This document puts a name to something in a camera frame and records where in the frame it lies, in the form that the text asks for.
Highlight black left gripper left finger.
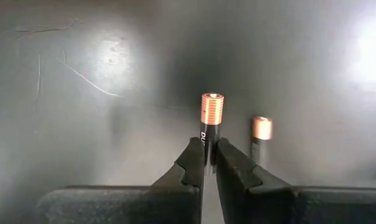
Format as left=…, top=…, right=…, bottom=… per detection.
left=37, top=137, right=205, bottom=224

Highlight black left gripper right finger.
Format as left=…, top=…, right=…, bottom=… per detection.
left=216, top=138, right=376, bottom=224

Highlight black copper-top Duracell battery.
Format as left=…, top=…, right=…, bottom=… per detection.
left=200, top=92, right=225, bottom=175
left=250, top=115, right=273, bottom=166

